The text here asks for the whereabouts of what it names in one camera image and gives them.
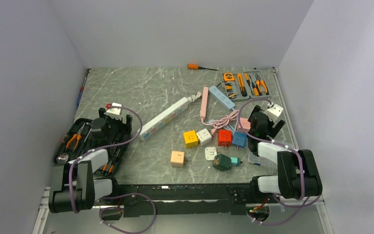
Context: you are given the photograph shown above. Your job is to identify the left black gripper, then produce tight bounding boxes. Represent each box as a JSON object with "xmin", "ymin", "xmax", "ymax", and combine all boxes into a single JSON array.
[{"xmin": 99, "ymin": 108, "xmax": 132, "ymax": 143}]

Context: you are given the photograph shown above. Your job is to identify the pink cube socket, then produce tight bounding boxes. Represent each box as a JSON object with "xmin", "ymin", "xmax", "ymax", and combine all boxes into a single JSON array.
[{"xmin": 237, "ymin": 117, "xmax": 251, "ymax": 133}]

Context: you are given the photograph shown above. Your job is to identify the blue cube adapter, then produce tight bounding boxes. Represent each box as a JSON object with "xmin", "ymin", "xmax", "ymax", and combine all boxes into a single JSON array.
[{"xmin": 231, "ymin": 131, "xmax": 247, "ymax": 150}]

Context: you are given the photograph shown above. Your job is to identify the black tool case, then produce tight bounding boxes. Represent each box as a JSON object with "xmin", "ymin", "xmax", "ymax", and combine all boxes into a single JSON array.
[{"xmin": 53, "ymin": 118, "xmax": 128, "ymax": 177}]

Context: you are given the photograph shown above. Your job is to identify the red cube adapter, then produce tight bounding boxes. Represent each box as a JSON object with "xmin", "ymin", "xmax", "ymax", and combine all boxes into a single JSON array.
[{"xmin": 217, "ymin": 129, "xmax": 232, "ymax": 147}]

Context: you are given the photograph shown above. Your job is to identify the teal cube plug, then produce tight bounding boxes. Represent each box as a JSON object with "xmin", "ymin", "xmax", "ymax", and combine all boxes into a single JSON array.
[{"xmin": 230, "ymin": 157, "xmax": 243, "ymax": 167}]

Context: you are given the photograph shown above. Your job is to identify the grey tool tray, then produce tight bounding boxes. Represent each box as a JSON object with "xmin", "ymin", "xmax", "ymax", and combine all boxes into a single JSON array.
[{"xmin": 222, "ymin": 70, "xmax": 271, "ymax": 101}]

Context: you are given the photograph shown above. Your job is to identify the light blue power strip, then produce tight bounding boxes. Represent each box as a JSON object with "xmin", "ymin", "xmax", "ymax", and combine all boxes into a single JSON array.
[{"xmin": 208, "ymin": 86, "xmax": 235, "ymax": 111}]

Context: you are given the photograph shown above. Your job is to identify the green cube adapter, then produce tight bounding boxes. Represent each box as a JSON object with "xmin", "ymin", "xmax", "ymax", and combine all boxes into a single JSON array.
[{"xmin": 212, "ymin": 154, "xmax": 231, "ymax": 171}]

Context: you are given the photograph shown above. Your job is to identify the small white plug adapter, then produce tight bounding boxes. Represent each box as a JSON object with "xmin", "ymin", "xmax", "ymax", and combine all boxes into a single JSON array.
[{"xmin": 205, "ymin": 147, "xmax": 218, "ymax": 161}]

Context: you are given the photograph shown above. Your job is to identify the white cube adapter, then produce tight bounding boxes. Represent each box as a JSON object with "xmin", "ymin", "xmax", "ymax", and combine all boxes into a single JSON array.
[{"xmin": 196, "ymin": 128, "xmax": 212, "ymax": 146}]

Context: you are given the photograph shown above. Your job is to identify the pink power strip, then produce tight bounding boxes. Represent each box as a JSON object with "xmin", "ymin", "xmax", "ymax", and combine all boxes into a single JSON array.
[{"xmin": 200, "ymin": 86, "xmax": 209, "ymax": 120}]

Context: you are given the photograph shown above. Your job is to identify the yellow cube adapter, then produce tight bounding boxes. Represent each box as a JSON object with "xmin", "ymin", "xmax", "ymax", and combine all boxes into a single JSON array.
[{"xmin": 183, "ymin": 130, "xmax": 199, "ymax": 149}]

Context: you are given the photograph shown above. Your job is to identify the beige cube adapter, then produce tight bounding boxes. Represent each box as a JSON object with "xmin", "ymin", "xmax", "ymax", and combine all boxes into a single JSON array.
[{"xmin": 170, "ymin": 151, "xmax": 185, "ymax": 167}]

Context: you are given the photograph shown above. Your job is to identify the white power strip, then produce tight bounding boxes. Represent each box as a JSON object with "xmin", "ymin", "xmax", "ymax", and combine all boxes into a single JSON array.
[{"xmin": 139, "ymin": 92, "xmax": 202, "ymax": 141}]

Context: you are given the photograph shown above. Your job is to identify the clear screw box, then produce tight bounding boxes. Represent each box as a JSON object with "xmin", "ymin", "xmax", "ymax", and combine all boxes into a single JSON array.
[{"xmin": 247, "ymin": 146, "xmax": 279, "ymax": 168}]

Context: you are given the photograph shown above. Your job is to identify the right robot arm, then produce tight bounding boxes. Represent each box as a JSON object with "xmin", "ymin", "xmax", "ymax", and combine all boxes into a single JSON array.
[{"xmin": 247, "ymin": 105, "xmax": 323, "ymax": 202}]

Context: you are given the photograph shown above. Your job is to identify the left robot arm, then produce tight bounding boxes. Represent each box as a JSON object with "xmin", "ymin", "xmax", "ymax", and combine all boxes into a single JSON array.
[{"xmin": 48, "ymin": 103, "xmax": 132, "ymax": 214}]

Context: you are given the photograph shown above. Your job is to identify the orange pliers in case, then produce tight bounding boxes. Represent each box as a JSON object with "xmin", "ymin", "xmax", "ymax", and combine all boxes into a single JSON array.
[{"xmin": 66, "ymin": 123, "xmax": 87, "ymax": 150}]

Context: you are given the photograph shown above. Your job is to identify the red blue pen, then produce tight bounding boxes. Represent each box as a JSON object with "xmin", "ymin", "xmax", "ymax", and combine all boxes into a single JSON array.
[{"xmin": 76, "ymin": 77, "xmax": 87, "ymax": 107}]

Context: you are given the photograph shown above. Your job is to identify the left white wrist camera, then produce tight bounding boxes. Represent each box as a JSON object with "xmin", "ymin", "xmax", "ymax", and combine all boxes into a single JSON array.
[{"xmin": 105, "ymin": 102, "xmax": 122, "ymax": 119}]

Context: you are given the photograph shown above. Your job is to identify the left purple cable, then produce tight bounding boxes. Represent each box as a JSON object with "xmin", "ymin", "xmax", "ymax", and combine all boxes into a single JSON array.
[{"xmin": 68, "ymin": 105, "xmax": 157, "ymax": 234}]

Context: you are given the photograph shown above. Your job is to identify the purple cable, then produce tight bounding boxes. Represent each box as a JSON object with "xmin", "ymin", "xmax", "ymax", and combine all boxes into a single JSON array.
[
  {"xmin": 68, "ymin": 105, "xmax": 157, "ymax": 234},
  {"xmin": 237, "ymin": 98, "xmax": 322, "ymax": 226}
]

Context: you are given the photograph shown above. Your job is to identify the pink coiled cable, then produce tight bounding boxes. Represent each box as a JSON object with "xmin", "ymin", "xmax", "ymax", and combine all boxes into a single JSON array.
[{"xmin": 200, "ymin": 110, "xmax": 241, "ymax": 137}]

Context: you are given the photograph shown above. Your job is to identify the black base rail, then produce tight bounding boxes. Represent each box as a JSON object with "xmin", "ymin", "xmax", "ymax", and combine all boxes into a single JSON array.
[{"xmin": 88, "ymin": 184, "xmax": 280, "ymax": 217}]

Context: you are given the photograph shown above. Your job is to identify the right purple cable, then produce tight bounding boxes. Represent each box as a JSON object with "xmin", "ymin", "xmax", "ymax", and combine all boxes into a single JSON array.
[{"xmin": 237, "ymin": 98, "xmax": 322, "ymax": 226}]

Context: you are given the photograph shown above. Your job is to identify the orange handled screwdriver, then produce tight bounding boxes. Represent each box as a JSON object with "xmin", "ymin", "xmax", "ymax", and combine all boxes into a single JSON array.
[{"xmin": 187, "ymin": 64, "xmax": 218, "ymax": 71}]

